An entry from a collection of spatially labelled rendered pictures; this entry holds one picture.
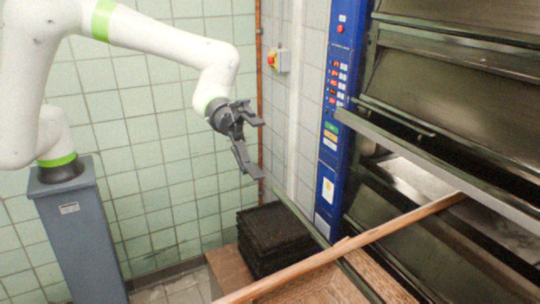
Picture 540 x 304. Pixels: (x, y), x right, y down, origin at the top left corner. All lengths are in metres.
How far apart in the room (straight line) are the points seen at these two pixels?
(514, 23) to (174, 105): 1.51
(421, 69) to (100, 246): 1.30
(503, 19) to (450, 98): 0.23
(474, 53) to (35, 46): 1.05
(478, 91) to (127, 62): 1.46
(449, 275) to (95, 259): 1.27
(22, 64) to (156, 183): 1.23
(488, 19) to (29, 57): 1.07
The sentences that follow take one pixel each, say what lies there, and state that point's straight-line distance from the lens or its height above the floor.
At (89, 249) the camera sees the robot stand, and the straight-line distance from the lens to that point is 1.54.
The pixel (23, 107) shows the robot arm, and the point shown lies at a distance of 1.12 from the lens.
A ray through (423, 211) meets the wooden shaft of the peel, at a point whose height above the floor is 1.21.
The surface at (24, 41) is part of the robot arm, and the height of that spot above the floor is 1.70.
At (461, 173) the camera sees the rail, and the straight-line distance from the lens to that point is 0.91.
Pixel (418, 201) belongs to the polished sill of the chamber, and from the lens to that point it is 1.24.
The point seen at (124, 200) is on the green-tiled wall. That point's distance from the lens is 2.14.
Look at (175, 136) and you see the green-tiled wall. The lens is 2.00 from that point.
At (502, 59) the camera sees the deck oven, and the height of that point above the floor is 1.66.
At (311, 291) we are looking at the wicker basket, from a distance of 1.62.
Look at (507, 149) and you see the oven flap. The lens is 0.98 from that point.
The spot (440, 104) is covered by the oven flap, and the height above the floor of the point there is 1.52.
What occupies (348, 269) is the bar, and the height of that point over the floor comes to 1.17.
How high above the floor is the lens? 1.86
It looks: 29 degrees down
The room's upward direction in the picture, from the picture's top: straight up
